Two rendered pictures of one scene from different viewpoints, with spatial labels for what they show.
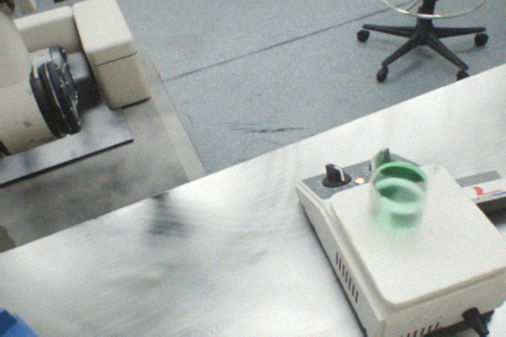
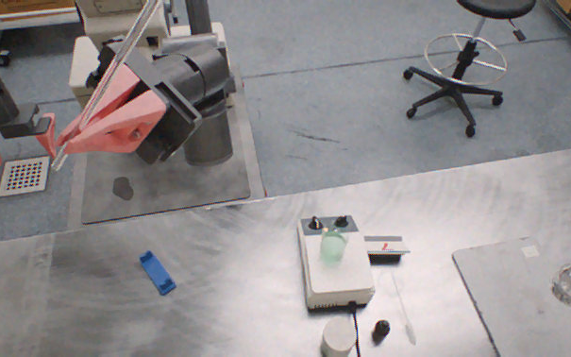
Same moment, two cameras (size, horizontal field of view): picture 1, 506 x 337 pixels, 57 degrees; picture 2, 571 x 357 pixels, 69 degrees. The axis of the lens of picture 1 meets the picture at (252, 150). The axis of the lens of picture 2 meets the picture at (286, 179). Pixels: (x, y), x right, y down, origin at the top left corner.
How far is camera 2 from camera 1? 0.42 m
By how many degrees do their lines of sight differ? 10
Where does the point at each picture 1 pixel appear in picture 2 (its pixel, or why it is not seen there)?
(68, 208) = (168, 175)
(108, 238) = (199, 224)
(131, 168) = not seen: hidden behind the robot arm
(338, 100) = (372, 126)
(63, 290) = (175, 246)
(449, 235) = (350, 269)
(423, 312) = (327, 297)
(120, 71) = not seen: hidden behind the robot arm
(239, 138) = (292, 139)
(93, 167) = not seen: hidden behind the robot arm
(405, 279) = (323, 283)
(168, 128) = (242, 132)
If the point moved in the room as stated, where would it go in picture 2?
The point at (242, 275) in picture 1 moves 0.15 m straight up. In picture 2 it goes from (260, 259) to (256, 225)
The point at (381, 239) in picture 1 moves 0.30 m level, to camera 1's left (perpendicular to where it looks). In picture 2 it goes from (320, 263) to (169, 247)
